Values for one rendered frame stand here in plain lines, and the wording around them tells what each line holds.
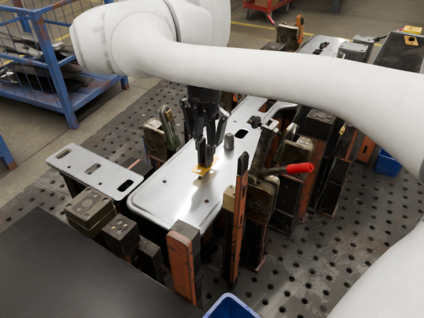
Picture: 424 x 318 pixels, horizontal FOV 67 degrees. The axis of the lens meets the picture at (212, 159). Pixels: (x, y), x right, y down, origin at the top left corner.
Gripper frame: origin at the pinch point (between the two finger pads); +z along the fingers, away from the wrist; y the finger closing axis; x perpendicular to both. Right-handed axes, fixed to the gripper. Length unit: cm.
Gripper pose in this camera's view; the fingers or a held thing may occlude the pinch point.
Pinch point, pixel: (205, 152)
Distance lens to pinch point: 82.2
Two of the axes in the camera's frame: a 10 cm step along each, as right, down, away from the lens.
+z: 0.0, 7.6, 6.5
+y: 8.5, 3.5, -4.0
